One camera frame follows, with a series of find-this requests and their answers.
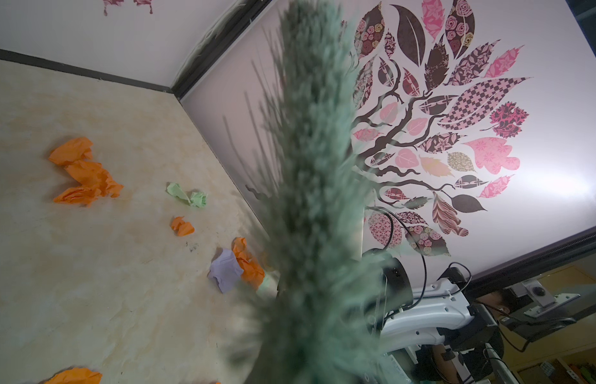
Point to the mint green hand broom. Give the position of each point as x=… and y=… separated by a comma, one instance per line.
x=316, y=328

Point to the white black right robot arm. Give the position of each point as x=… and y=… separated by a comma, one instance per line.
x=433, y=333

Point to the large orange crumpled paper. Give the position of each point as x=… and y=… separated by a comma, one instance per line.
x=76, y=158

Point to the flat orange crumpled paper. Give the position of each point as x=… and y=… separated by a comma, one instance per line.
x=77, y=375

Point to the orange paper near can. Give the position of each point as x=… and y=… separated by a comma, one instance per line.
x=253, y=273

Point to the green crumpled paper far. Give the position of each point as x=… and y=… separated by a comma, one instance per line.
x=195, y=198

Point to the purple paper near can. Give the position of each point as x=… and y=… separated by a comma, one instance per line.
x=225, y=271

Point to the small orange paper scrap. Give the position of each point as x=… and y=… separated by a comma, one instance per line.
x=181, y=227

